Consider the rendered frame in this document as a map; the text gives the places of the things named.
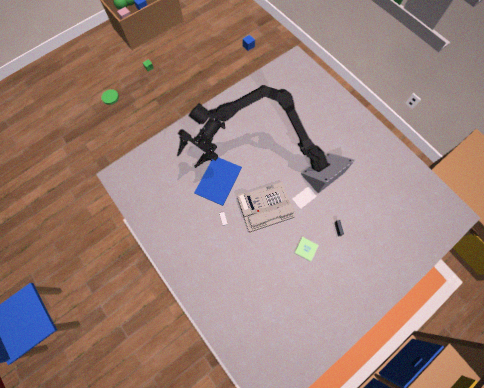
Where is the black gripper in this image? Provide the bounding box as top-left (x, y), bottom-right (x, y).
top-left (177, 128), bottom-right (218, 168)

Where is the light green sticky note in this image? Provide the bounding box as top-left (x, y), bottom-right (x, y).
top-left (295, 237), bottom-right (318, 261)

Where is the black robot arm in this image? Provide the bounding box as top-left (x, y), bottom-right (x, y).
top-left (189, 85), bottom-right (330, 172)

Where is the white phone keypad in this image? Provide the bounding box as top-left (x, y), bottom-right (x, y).
top-left (265, 192), bottom-right (283, 206)

